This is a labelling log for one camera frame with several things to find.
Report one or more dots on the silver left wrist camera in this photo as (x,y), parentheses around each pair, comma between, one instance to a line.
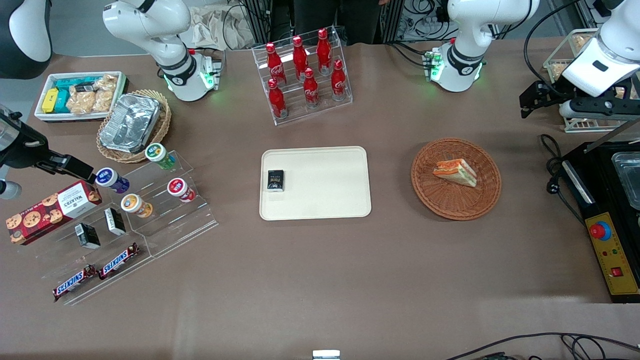
(566,110)

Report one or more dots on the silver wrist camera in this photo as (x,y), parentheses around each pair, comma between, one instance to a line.
(7,190)
(566,110)

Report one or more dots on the person in dark trousers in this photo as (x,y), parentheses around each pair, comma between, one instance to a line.
(325,20)

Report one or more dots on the oval light wicker basket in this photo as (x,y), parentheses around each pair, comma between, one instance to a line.
(112,152)

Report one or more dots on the black machine with yellow panel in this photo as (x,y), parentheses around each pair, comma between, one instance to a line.
(600,175)

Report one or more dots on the white plastic bin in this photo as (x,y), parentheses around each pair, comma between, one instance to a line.
(60,117)

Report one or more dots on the black metal frame post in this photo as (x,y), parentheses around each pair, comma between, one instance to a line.
(260,20)
(392,20)

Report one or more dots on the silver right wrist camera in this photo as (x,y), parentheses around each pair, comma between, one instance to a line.
(7,190)

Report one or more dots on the purple gum jar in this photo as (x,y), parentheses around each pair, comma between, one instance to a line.
(111,180)

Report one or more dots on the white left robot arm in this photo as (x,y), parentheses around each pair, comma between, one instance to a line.
(465,30)

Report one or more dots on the round brown wicker basket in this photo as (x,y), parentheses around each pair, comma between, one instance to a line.
(450,202)

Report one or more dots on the green gum jar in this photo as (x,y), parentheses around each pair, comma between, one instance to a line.
(160,155)

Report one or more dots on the red Walkers shortbread box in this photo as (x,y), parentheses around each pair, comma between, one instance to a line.
(50,210)

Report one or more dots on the clear bag of crackers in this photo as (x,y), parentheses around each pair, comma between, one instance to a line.
(81,102)
(105,92)

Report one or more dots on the aluminium foil tray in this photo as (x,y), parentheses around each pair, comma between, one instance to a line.
(130,122)

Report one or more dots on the packaged bread snack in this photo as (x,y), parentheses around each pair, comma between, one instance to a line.
(580,42)
(559,72)
(625,92)

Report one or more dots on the clear acrylic bottle rack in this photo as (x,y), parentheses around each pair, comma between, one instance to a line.
(295,111)

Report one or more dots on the teal snack pack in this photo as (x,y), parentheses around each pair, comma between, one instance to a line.
(70,82)
(62,101)

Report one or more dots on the crumpled beige cloth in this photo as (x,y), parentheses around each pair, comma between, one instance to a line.
(210,30)

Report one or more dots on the steel pan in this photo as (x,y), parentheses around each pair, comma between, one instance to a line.
(627,175)

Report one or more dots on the grey metal lever bar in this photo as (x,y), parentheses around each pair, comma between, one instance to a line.
(612,135)

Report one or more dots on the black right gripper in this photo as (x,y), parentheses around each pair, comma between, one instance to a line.
(21,146)

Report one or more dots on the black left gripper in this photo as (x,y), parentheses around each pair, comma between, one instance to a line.
(546,95)

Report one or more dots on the Snickers chocolate bar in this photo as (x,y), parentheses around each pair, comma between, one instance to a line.
(119,261)
(75,283)

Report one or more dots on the orange gum jar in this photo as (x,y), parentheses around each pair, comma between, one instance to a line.
(135,205)

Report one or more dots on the yellow snack pack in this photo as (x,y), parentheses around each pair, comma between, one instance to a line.
(50,100)

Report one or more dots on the red gum jar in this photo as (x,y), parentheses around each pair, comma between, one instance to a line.
(180,189)

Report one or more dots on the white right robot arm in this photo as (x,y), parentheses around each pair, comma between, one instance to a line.
(165,30)

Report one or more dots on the triangle sandwich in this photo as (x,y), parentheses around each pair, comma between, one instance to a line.
(457,172)

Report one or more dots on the small black carton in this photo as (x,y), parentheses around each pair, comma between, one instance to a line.
(275,180)
(114,221)
(87,236)

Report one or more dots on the clear acrylic stepped stand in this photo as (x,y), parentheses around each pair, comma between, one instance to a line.
(175,225)
(60,250)

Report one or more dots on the red cola bottle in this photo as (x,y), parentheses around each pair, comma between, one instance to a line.
(274,62)
(276,100)
(311,90)
(338,80)
(323,50)
(299,56)

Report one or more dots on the beige plastic tray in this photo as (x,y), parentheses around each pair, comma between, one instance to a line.
(325,185)

